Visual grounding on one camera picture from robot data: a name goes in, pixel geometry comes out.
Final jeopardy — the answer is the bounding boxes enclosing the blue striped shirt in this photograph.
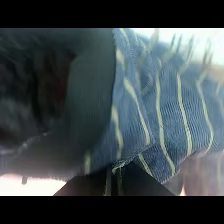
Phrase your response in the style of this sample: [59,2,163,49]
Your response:
[81,28,224,185]

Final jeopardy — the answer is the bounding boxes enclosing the black garment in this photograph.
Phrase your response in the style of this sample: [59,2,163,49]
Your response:
[0,28,118,183]

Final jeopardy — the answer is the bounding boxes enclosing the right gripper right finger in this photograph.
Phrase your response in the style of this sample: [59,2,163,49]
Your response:
[111,161,175,197]

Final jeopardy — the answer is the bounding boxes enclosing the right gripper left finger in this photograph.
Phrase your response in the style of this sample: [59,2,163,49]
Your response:
[53,166,112,197]

